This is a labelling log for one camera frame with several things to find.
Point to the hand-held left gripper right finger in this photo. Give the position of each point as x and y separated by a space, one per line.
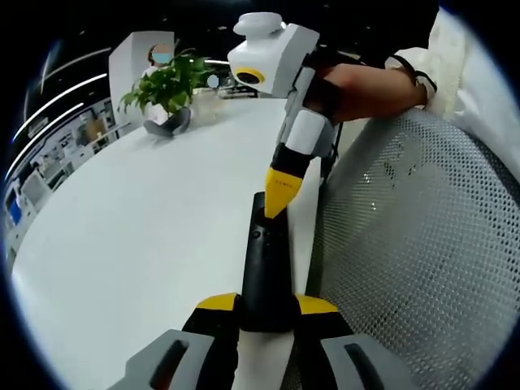
337 357

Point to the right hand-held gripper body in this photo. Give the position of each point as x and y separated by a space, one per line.
280 57

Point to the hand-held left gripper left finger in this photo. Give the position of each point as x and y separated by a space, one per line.
191 349

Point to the black remote control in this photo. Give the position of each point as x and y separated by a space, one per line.
268 276

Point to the person's right hand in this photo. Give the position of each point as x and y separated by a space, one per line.
373 91

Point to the translucent plant pot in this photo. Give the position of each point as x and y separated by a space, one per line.
209 109

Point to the green potted plant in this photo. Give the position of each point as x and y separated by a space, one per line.
166 83

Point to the black curved headset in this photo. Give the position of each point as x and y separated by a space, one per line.
168 124

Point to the grey mesh chair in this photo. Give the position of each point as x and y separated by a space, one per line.
418 252

